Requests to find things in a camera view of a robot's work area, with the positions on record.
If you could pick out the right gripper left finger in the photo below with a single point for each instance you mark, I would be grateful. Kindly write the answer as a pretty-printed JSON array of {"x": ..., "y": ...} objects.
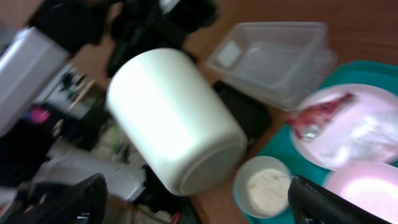
[{"x": 50, "y": 202}]

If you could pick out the grey bowl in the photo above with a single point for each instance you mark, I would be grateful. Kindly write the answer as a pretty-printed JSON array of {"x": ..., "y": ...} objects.
[{"x": 249, "y": 168}]

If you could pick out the black plastic tray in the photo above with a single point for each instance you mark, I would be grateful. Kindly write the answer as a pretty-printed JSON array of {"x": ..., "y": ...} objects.
[{"x": 252, "y": 116}]

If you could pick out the white rice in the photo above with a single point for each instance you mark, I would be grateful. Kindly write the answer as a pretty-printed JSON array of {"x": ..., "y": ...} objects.
[{"x": 267, "y": 191}]

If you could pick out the clear plastic bin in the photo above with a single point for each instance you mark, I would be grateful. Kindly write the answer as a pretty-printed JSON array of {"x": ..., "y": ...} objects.
[{"x": 278, "y": 63}]

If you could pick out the white bowl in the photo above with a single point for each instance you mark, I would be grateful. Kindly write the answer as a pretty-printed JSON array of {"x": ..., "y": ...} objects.
[{"x": 371, "y": 186}]

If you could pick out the red snack wrapper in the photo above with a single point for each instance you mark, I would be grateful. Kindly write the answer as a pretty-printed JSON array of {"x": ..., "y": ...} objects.
[{"x": 309, "y": 122}]

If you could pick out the white cup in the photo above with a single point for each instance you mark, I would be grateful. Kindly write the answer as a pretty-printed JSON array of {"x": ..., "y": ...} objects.
[{"x": 176, "y": 121}]

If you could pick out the white tissue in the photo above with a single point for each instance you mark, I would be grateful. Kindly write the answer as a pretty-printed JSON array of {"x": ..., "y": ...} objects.
[{"x": 374, "y": 138}]

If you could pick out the large white plate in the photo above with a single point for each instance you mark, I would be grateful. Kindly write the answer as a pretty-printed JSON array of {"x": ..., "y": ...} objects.
[{"x": 370, "y": 100}]

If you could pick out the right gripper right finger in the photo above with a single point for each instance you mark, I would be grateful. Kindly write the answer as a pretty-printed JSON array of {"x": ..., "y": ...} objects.
[{"x": 311, "y": 203}]

